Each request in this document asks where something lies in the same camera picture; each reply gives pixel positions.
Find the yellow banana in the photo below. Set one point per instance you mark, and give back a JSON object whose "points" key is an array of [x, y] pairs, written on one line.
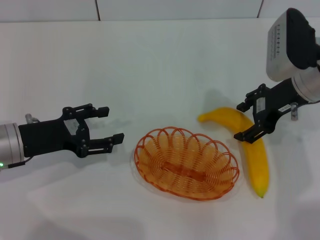
{"points": [[260, 170]]}

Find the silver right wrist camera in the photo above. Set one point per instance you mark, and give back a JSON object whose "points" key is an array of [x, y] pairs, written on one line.
{"points": [[282, 45]]}

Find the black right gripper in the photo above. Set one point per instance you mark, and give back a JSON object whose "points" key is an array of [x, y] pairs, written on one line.
{"points": [[272, 107]]}

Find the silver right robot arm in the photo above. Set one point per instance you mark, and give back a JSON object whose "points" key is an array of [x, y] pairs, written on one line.
{"points": [[307, 85]]}

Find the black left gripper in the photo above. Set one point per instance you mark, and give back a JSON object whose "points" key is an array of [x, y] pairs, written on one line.
{"points": [[45, 137]]}

